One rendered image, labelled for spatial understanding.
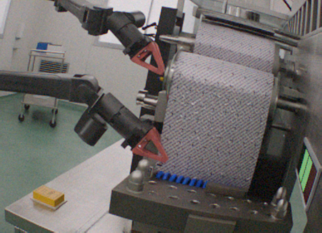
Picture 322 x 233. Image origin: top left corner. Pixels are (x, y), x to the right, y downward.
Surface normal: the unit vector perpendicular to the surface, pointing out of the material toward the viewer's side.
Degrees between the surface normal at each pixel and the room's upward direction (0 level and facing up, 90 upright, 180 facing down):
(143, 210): 90
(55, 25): 90
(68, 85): 91
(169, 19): 90
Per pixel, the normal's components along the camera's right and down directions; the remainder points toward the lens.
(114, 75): -0.22, 0.12
